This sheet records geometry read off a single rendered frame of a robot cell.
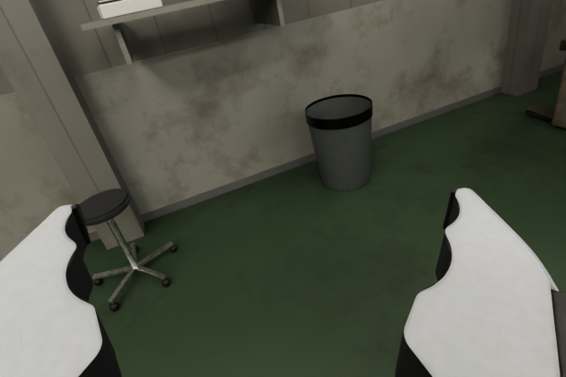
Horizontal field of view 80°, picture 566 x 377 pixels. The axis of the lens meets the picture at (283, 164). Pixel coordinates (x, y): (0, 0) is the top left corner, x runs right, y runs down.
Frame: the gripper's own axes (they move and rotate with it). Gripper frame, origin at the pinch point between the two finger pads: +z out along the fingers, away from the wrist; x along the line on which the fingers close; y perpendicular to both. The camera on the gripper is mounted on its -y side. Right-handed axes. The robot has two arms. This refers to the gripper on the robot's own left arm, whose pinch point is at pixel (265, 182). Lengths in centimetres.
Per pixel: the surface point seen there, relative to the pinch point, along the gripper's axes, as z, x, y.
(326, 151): 229, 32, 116
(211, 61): 263, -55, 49
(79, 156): 203, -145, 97
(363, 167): 230, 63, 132
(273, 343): 100, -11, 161
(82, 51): 234, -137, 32
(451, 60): 351, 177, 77
